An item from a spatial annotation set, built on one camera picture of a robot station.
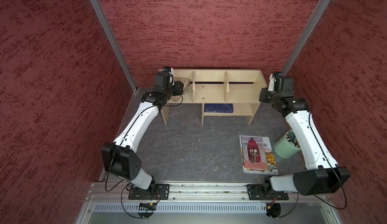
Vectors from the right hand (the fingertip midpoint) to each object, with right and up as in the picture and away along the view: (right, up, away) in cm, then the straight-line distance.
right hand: (261, 94), depth 77 cm
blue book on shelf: (-20, -8, +13) cm, 25 cm away
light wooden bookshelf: (-20, +1, +8) cm, 21 cm away
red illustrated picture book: (+1, -35, +9) cm, 36 cm away
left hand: (-44, +4, +4) cm, 44 cm away
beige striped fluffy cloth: (-40, +7, +4) cm, 41 cm away
